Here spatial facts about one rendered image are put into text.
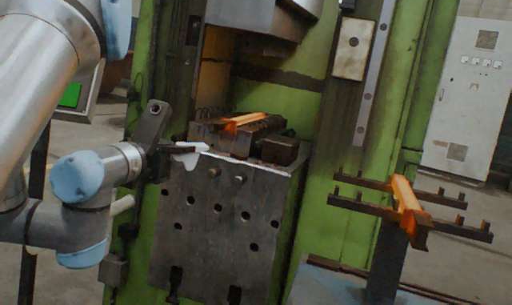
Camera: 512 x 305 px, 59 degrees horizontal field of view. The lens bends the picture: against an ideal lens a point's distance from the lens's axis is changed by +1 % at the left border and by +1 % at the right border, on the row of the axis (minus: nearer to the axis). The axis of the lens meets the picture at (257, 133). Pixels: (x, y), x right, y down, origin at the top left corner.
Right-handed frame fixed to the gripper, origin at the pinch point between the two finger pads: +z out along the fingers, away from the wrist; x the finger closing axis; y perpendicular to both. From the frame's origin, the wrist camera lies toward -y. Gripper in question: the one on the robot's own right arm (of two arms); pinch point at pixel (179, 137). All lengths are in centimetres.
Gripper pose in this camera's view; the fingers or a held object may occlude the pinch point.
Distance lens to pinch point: 102.1
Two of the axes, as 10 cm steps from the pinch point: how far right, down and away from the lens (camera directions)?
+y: -1.7, 9.7, 1.8
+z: 3.1, -1.2, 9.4
